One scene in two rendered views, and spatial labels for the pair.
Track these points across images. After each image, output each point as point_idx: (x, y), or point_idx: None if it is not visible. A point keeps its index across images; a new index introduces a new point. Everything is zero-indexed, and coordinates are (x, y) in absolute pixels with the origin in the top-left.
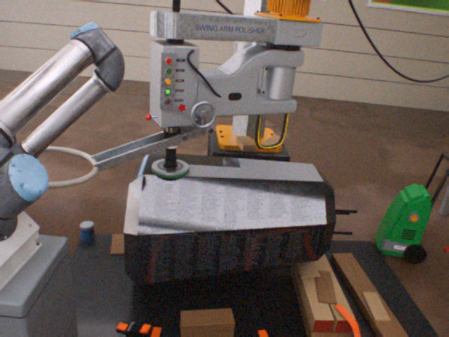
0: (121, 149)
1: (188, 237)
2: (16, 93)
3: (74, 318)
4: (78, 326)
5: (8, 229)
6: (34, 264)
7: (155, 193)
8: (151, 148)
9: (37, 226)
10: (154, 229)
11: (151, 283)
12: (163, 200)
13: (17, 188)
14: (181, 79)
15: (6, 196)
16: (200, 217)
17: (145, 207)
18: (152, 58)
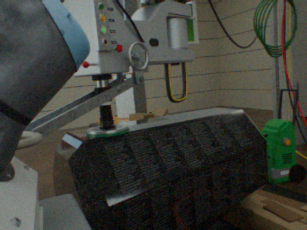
0: (53, 116)
1: (162, 192)
2: None
3: None
4: None
5: (13, 155)
6: (62, 229)
7: (107, 155)
8: (92, 103)
9: (35, 171)
10: (125, 192)
11: None
12: (120, 159)
13: (62, 23)
14: (112, 19)
15: (35, 45)
16: (164, 166)
17: (104, 172)
18: (70, 6)
